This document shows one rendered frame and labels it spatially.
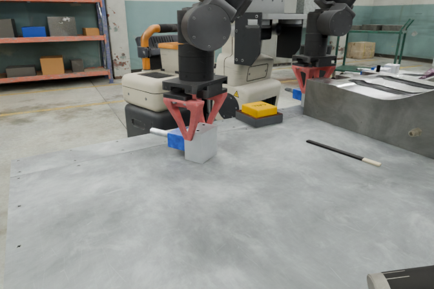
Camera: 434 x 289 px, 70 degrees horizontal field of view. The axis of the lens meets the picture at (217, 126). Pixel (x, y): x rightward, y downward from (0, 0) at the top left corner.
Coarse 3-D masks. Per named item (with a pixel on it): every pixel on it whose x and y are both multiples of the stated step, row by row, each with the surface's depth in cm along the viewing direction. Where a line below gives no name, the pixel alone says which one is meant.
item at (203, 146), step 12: (156, 132) 58; (168, 132) 54; (180, 132) 54; (204, 132) 50; (216, 132) 54; (168, 144) 55; (180, 144) 53; (192, 144) 51; (204, 144) 51; (216, 144) 55; (192, 156) 52; (204, 156) 52
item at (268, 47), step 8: (288, 0) 634; (296, 0) 644; (288, 8) 640; (264, 40) 636; (272, 40) 644; (264, 48) 642; (272, 48) 651; (272, 56) 657; (280, 64) 677; (288, 64) 687
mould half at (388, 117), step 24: (384, 72) 83; (312, 96) 74; (336, 96) 68; (360, 96) 63; (384, 96) 61; (408, 96) 57; (432, 96) 52; (336, 120) 69; (360, 120) 64; (384, 120) 60; (408, 120) 56; (432, 120) 52; (408, 144) 56; (432, 144) 53
